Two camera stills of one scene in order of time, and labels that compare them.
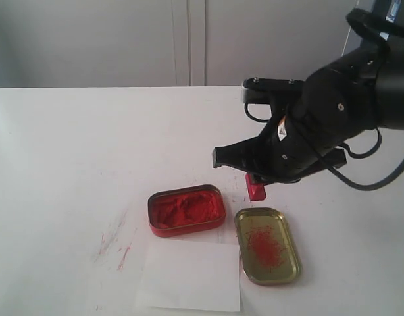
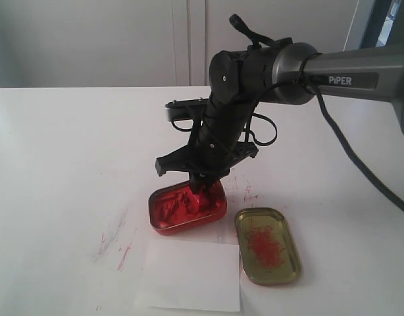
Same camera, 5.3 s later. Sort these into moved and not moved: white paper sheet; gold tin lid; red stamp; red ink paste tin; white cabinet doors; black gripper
Moved: black gripper; red stamp
Not moved: red ink paste tin; white cabinet doors; gold tin lid; white paper sheet
